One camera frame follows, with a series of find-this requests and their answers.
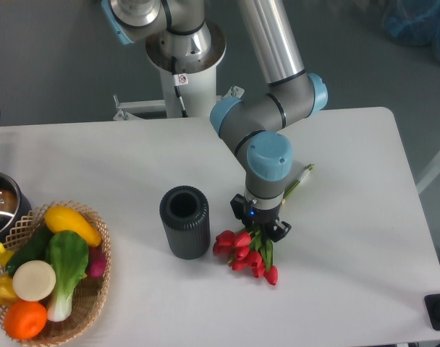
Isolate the woven wicker basket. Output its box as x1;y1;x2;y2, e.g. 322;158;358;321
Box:
0;201;111;346

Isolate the orange fruit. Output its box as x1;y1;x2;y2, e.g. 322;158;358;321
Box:
4;301;47;340

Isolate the white frame at right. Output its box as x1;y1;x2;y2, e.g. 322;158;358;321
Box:
416;150;440;194

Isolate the yellow squash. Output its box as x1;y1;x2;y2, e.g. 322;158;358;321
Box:
44;205;101;247

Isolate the dark green cucumber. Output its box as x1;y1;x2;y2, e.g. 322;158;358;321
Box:
5;223;54;276

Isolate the yellow bell pepper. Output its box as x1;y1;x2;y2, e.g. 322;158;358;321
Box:
0;274;19;307

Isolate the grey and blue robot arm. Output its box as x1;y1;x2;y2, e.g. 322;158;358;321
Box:
101;1;328;241

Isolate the small yellow banana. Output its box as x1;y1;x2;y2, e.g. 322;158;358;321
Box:
0;242;14;268

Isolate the purple radish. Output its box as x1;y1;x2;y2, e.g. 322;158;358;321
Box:
85;247;107;278

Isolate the black cable on pedestal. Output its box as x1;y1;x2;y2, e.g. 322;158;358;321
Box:
170;56;189;119

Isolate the black device at table edge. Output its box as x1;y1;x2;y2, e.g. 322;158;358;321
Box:
424;294;440;331

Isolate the cream round disc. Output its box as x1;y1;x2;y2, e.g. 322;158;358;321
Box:
12;260;56;301

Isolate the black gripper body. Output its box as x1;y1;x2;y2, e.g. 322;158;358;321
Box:
241;200;282;228

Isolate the dark grey ribbed vase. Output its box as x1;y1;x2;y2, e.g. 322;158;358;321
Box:
159;185;211;260

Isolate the green bok choy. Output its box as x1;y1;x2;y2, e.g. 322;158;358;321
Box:
46;231;89;322

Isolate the blue plastic bag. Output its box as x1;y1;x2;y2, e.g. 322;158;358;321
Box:
381;1;440;62

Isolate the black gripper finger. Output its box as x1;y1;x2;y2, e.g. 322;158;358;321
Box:
264;219;292;242
230;194;250;228

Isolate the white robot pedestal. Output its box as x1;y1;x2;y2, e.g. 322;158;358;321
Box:
114;20;227;120

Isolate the red tulip bouquet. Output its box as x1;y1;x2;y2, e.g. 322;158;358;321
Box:
212;163;315;287

